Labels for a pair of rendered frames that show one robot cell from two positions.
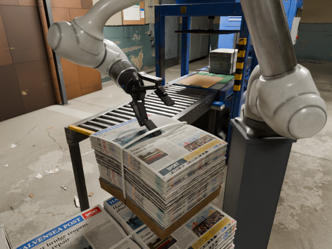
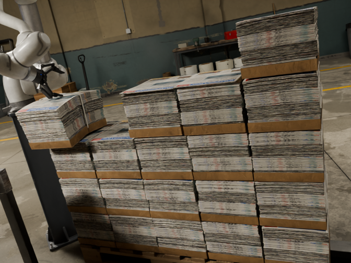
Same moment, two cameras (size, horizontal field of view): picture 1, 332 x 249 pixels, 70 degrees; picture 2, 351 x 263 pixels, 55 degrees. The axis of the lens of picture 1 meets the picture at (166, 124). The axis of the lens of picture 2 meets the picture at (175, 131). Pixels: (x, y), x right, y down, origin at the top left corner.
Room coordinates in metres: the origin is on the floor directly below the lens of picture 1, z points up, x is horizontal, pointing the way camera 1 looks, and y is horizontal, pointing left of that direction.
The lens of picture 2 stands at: (0.86, 2.02, 1.30)
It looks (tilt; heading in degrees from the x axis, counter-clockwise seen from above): 17 degrees down; 248
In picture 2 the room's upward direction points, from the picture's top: 11 degrees counter-clockwise
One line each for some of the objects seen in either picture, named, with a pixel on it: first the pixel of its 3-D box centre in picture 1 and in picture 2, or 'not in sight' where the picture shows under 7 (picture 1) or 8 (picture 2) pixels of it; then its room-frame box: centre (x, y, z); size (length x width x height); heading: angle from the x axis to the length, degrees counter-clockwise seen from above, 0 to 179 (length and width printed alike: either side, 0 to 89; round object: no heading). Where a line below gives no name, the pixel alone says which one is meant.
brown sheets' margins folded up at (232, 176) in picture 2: not in sight; (164, 196); (0.33, 0.32, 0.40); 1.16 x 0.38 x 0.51; 132
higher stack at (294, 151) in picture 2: not in sight; (291, 155); (-0.16, 0.86, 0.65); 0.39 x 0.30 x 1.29; 42
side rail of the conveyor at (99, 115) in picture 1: (133, 106); not in sight; (1.93, 0.28, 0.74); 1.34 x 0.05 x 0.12; 149
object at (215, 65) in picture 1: (224, 60); not in sight; (3.16, -0.76, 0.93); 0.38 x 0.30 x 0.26; 149
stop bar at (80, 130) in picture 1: (94, 135); not in sight; (1.24, 0.41, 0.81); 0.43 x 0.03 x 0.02; 59
